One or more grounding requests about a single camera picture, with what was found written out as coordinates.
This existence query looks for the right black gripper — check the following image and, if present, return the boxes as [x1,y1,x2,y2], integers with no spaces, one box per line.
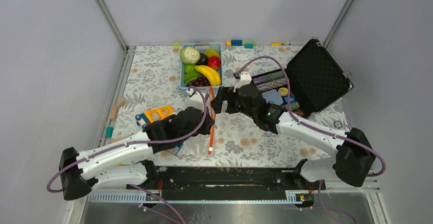
[209,86,256,119]

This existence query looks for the yellow banana bunch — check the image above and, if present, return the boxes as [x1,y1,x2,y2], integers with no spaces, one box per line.
[195,65,222,86]

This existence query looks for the clear zip top bag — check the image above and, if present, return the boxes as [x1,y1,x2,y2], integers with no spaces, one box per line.
[177,86,214,161]

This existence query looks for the red apple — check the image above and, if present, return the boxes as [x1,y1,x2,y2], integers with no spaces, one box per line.
[207,56,222,70]

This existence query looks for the green white cabbage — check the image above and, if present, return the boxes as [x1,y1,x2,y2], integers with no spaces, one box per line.
[180,46,201,64]

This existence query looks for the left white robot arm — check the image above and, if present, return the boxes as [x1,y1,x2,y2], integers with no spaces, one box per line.
[59,107,214,201]

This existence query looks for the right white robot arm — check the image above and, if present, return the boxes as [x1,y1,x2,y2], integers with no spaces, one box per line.
[211,84,377,189]

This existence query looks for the blue grey block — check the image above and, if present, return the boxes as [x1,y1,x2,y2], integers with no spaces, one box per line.
[166,142,183,156]

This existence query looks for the dark purple grapes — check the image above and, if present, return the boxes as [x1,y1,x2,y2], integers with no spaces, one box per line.
[186,77,210,87]

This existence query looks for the yellow orange toy truck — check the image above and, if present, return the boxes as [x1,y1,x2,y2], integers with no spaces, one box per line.
[135,106,174,129]

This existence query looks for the green star fruit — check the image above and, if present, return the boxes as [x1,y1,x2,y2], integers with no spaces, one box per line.
[183,70,202,84]

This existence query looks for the floral table mat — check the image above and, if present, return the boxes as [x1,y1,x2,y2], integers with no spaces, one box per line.
[105,45,327,167]

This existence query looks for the dark purple eggplant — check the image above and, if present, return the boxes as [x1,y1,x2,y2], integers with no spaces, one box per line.
[196,53,208,65]

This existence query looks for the green pepper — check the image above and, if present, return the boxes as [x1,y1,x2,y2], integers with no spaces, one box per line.
[184,64,195,74]

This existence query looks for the yellow mango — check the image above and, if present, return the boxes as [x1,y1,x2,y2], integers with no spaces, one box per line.
[204,49,221,58]

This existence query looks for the wooden block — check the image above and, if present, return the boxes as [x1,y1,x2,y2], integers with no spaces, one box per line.
[108,105,119,120]

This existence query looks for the teal block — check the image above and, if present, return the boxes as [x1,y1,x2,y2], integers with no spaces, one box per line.
[105,127,113,138]

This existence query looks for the blue yellow toy bricks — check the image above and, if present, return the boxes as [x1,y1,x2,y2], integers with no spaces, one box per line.
[226,39,256,49]

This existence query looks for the black poker chip case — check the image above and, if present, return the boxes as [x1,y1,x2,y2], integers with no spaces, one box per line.
[251,39,353,118]

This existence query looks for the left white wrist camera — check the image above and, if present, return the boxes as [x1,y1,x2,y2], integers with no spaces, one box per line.
[187,89,209,111]

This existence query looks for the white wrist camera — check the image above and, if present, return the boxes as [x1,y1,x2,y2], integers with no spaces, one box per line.
[187,89,209,111]
[234,71,252,92]

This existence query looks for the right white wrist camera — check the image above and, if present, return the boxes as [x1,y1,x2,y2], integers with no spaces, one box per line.
[234,71,252,92]

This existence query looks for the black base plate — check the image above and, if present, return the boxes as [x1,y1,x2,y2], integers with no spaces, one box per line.
[139,166,325,201]

